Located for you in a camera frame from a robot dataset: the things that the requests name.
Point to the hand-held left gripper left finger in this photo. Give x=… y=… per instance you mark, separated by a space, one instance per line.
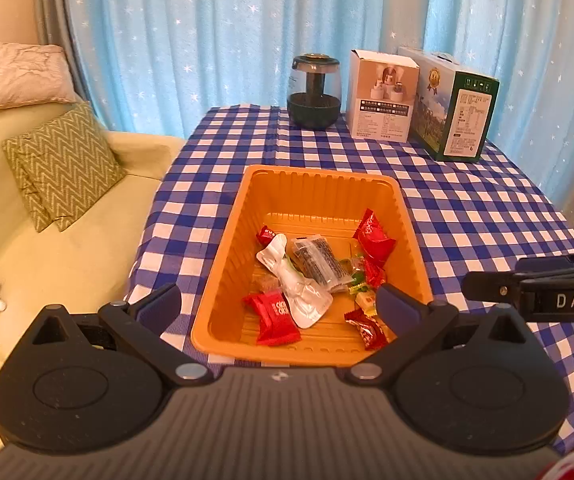
x=159 y=307

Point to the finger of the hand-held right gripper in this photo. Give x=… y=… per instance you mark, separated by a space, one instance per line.
x=557 y=264
x=492 y=286

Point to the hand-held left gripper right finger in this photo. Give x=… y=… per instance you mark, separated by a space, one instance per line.
x=399 y=307

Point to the yellow green candy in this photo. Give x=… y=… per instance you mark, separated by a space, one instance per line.
x=367 y=306

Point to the red twisted wrapper candy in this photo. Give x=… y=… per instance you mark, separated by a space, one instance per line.
x=367 y=330

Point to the small red candy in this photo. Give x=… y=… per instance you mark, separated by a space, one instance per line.
x=267 y=235
x=374 y=275

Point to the red silver date packet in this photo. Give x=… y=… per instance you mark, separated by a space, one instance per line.
x=374 y=237

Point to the dark clear snack packet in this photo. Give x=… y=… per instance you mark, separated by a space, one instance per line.
x=317 y=260

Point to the white snack packet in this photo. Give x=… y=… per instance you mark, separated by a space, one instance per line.
x=297 y=290

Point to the brown clear candy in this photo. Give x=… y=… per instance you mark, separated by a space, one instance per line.
x=267 y=284

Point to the red white-print snack packet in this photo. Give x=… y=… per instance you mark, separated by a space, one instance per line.
x=273 y=316

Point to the orange plastic tray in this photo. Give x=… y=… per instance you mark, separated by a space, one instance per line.
x=317 y=195

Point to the blue white checkered tablecloth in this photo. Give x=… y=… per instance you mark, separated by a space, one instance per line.
x=467 y=200

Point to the light green sofa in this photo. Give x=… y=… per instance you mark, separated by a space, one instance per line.
x=67 y=270

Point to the green product box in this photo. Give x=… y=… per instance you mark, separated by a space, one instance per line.
x=462 y=120

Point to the green zigzag pillow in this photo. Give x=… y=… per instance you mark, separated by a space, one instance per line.
x=24 y=185
x=72 y=160

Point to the white product box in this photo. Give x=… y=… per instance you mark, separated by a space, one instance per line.
x=382 y=105

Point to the dark green glass humidifier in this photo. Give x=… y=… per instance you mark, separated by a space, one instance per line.
x=314 y=105

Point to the beige pillow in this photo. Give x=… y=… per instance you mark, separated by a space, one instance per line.
x=24 y=75

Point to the blue star curtain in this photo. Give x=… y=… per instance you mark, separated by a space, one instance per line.
x=267 y=35

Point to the grey curtain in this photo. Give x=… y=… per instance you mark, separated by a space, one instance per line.
x=54 y=20

